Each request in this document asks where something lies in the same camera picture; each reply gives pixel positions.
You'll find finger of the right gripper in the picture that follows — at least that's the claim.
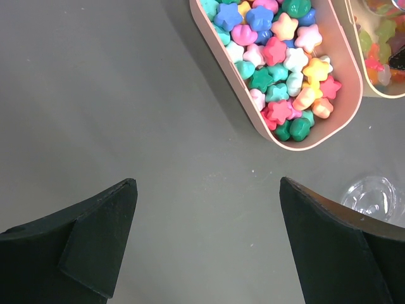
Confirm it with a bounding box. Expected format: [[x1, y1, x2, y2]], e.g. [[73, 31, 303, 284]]
[[388, 46, 405, 70]]

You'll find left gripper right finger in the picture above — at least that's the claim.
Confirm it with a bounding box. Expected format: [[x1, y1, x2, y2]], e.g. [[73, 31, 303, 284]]
[[279, 177, 404, 303]]

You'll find pink tray of opaque candies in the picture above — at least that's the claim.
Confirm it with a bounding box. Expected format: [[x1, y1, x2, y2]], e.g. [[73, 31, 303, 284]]
[[189, 1, 363, 151]]

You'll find beige tray of jelly candies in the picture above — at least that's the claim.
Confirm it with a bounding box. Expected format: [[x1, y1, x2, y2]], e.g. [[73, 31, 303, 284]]
[[342, 1, 404, 99]]

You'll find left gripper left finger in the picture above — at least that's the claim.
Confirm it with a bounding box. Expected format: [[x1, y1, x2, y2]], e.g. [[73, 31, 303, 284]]
[[1, 179, 137, 303]]

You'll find clear plastic jar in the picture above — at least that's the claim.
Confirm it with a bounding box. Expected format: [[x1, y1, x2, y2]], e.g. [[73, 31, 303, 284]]
[[340, 175, 404, 227]]

